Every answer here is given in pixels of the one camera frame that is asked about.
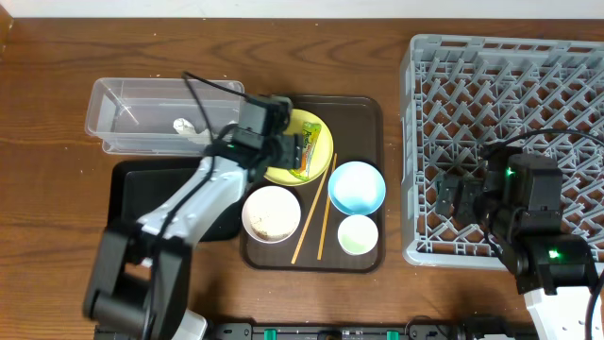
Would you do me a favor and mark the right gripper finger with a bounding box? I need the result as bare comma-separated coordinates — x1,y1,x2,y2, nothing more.
460,178,487,222
435,174,463,218

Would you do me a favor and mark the yellow plate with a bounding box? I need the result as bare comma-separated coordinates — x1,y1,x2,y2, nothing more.
264,109,334,186

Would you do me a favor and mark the green orange snack wrapper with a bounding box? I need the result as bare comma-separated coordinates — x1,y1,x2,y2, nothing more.
289,122,322,180

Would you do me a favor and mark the white bowl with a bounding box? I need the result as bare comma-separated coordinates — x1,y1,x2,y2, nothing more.
242,186,301,244

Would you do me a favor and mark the light blue bowl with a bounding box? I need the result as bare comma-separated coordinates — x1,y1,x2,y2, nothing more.
327,161,386,215

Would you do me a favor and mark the small white green cup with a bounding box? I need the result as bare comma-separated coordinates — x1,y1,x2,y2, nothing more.
337,214,378,256

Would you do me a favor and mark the white tissue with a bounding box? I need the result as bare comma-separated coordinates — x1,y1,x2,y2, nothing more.
173,118,210,145

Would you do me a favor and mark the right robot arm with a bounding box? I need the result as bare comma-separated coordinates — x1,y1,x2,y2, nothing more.
436,146,603,339

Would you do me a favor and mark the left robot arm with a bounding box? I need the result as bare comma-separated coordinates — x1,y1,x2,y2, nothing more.
83,128,303,339

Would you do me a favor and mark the grey dishwasher rack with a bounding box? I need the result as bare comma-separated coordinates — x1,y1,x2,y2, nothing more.
400,34,603,270

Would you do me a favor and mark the left wooden chopstick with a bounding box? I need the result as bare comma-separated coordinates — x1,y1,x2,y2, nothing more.
291,159,334,264

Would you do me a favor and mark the wooden chopstick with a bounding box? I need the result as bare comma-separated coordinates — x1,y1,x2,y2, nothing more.
316,153,338,261
291,159,334,264

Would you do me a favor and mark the right wooden chopstick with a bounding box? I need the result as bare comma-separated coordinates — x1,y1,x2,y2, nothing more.
316,153,338,261

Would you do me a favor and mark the dark brown serving tray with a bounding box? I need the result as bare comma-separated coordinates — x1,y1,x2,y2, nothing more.
241,94,385,274

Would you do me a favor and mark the lower clear plastic bin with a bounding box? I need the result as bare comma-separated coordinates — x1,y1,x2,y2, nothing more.
98,100,240,157

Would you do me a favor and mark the clear plastic bin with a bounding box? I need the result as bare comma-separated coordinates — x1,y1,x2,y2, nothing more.
98,100,240,157
85,77,243,139

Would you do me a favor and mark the black tray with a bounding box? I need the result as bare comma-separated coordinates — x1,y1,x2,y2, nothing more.
101,158,248,254

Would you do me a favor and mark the upper clear plastic bin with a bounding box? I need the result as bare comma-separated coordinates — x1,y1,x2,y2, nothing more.
85,77,243,139

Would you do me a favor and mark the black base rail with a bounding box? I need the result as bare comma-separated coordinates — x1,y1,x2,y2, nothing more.
202,323,538,340

